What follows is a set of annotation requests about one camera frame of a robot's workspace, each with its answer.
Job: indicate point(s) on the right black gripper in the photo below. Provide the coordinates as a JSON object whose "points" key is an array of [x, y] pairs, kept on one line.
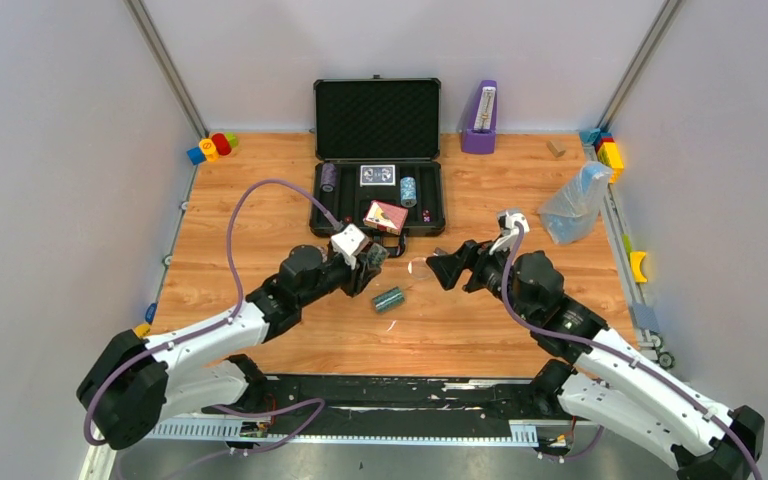
{"points": [[476, 257]]}

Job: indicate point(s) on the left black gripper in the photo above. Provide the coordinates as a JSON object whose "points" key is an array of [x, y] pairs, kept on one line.
{"points": [[367, 266]]}

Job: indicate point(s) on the purple chip stack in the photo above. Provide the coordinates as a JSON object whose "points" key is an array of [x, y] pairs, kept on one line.
{"points": [[328, 178]]}

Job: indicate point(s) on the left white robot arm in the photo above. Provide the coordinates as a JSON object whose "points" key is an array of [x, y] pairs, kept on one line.
{"points": [[137, 382]]}

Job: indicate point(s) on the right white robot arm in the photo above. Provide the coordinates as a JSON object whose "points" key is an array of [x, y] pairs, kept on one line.
{"points": [[596, 374]]}

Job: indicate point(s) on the clear round dealer button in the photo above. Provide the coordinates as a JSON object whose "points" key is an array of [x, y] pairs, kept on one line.
{"points": [[418, 268]]}

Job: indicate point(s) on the red playing card box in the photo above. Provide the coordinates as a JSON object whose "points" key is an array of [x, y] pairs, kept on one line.
{"points": [[386, 217]]}

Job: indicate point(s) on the light blue chip stack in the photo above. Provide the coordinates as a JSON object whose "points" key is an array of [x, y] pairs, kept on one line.
{"points": [[408, 192]]}

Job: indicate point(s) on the blue playing card deck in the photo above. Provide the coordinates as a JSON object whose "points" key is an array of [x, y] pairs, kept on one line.
{"points": [[377, 175]]}

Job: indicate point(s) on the clear plastic bag blue contents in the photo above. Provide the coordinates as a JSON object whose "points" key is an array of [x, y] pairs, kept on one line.
{"points": [[570, 214]]}

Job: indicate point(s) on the purple metronome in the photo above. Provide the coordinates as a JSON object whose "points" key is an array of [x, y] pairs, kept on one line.
{"points": [[478, 127]]}

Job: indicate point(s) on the small wooden block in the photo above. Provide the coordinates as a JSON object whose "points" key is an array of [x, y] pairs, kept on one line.
{"points": [[556, 147]]}

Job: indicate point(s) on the coloured toy blocks stack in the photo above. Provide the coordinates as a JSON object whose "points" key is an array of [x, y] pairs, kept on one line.
{"points": [[606, 150]]}

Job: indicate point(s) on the coloured toy cylinders cluster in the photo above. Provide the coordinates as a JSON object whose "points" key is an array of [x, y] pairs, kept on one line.
{"points": [[212, 148]]}

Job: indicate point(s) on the yellow blue round tags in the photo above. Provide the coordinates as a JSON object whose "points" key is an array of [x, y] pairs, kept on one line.
{"points": [[143, 329]]}

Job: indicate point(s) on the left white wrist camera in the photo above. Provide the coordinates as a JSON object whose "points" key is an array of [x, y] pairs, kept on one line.
{"points": [[349, 243]]}

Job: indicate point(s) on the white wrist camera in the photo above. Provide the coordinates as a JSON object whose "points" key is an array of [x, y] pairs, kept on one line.
{"points": [[513, 224], [349, 243]]}

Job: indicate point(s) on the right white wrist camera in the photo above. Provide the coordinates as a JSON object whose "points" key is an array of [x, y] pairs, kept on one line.
{"points": [[513, 224]]}

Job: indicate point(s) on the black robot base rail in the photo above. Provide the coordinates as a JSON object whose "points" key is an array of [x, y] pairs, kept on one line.
{"points": [[375, 410]]}

